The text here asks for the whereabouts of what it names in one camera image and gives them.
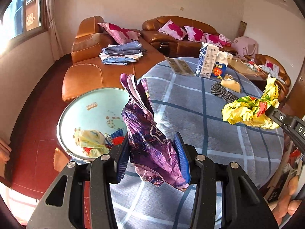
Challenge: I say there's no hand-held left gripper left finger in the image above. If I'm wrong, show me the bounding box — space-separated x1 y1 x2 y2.
27 134 131 229

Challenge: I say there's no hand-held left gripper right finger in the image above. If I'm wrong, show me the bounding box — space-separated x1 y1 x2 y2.
173 132 279 229

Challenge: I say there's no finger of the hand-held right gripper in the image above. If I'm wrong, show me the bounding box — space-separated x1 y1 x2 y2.
265 106 297 134

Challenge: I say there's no yellow plastic bag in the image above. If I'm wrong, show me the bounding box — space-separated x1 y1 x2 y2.
222 76 281 130

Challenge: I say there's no purple wrapper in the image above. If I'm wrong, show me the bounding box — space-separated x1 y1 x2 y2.
120 73 190 193

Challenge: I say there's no light green enamel basin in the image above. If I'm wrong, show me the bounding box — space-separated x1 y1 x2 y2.
57 87 131 164

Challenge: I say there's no person's right hand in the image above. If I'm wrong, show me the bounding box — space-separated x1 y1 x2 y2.
272 174 303 223

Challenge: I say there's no brown wooden door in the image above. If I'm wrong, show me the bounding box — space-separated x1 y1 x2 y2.
284 65 305 118

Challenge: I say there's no blue checkered tablecloth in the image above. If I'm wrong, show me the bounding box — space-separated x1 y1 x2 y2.
109 57 286 229

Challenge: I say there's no brown leather armchair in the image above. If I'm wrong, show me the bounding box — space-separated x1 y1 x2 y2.
245 54 291 101

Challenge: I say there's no pale yellow plastic wrapper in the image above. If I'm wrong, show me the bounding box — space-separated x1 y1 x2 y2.
73 129 111 158

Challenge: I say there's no pink white armchair cushion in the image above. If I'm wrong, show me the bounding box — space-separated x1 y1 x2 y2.
263 61 280 75

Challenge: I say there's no pale yellow block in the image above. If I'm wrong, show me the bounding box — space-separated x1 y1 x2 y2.
220 74 242 93

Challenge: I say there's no dark cardboard box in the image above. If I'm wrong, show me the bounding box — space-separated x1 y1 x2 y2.
263 171 291 204

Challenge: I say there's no wooden coffee table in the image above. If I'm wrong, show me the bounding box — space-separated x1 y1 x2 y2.
226 57 268 81

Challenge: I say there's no blue yellow juice carton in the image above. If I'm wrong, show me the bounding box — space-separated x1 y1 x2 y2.
213 52 228 79

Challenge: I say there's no pink cloth covered chair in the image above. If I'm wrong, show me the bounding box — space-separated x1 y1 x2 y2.
232 36 259 58

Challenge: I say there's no brown leather chaise sofa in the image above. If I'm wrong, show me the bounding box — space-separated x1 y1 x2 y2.
61 16 165 103

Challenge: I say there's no flat dark tan packet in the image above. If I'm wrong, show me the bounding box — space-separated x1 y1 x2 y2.
164 56 196 77

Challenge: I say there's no white blue milk carton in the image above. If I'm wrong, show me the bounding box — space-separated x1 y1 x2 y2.
195 42 219 78

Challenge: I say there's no small pink dotted pillow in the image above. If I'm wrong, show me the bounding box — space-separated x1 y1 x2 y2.
219 34 232 48

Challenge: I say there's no brown woven cylinder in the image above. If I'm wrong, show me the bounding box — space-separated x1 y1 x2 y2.
239 21 248 39

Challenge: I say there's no pink floral pillow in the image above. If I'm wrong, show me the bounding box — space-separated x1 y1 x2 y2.
158 20 188 41
185 26 207 42
98 22 141 45
204 33 223 46

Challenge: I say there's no folded blue bedding stack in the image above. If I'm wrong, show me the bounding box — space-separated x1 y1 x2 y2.
99 40 144 65

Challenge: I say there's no beige curtain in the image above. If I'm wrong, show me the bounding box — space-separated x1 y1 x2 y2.
44 0 64 62

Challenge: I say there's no window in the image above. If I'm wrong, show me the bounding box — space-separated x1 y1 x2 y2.
2 0 48 44

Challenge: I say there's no grey woven cord bundle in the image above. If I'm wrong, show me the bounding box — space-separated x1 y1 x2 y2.
210 81 239 103

